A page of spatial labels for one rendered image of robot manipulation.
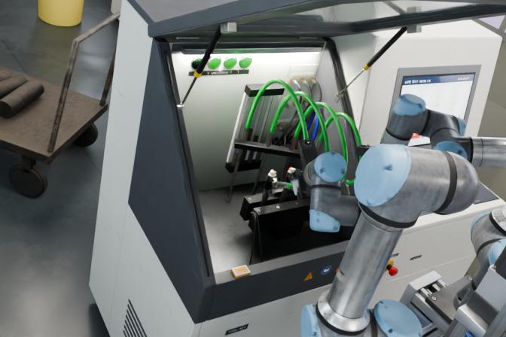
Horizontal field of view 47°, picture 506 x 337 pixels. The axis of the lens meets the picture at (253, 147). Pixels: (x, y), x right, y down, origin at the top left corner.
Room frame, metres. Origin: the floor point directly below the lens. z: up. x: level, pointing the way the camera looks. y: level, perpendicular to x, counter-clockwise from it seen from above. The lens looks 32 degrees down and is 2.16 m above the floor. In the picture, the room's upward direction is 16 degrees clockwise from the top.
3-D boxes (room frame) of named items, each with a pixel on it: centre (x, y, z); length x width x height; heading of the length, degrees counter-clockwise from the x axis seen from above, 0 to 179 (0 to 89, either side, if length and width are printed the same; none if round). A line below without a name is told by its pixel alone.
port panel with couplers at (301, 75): (1.95, -0.11, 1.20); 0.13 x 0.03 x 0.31; 129
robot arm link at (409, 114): (1.43, -0.38, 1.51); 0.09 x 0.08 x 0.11; 90
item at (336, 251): (1.41, -0.23, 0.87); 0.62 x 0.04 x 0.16; 129
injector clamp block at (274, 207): (1.67, -0.18, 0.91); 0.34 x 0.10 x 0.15; 129
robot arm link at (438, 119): (1.41, -0.48, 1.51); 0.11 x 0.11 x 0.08; 0
